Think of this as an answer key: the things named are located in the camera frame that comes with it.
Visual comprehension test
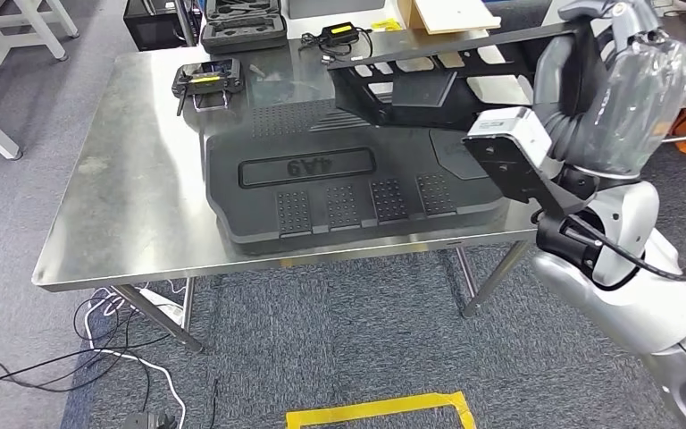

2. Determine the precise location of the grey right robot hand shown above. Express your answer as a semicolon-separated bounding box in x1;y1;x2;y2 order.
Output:
531;0;686;180

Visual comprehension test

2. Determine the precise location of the black plastic panel part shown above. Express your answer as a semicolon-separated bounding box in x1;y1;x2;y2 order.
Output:
326;21;607;132

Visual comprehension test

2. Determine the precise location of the cardboard box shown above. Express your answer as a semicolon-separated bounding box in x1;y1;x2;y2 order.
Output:
396;0;503;36

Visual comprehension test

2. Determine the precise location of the large black moulded panel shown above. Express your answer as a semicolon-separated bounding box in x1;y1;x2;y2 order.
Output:
204;97;513;257

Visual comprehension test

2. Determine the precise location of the black charger yellow label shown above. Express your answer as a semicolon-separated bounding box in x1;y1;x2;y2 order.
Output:
299;21;375;65

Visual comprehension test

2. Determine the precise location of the grey box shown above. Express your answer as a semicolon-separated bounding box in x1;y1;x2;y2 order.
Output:
286;0;387;21

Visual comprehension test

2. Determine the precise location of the yellow floor tape square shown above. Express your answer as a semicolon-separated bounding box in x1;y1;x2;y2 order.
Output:
285;391;478;429

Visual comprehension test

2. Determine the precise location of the black foam tool case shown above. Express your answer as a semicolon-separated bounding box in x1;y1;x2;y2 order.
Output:
199;0;289;55

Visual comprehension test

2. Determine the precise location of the black remote controller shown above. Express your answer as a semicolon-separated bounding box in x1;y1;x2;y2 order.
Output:
171;57;246;118

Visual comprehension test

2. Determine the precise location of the black equipment box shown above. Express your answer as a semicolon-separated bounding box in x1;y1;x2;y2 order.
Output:
122;0;193;53

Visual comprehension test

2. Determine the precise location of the white power strip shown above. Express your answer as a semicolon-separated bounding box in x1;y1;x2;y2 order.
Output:
132;289;186;325

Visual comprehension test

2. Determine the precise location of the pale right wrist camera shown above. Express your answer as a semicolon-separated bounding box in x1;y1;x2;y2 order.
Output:
464;106;556;167

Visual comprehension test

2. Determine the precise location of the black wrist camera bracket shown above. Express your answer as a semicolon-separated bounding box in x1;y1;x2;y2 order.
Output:
461;134;601;222

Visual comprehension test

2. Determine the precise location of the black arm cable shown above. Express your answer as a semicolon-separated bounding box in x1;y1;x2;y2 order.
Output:
562;215;686;283

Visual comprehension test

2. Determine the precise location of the black floor cable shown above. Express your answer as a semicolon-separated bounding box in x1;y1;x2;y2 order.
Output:
0;290;172;399

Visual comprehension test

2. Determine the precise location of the white floor cable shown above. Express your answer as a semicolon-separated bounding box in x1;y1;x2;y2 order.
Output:
82;288;188;429

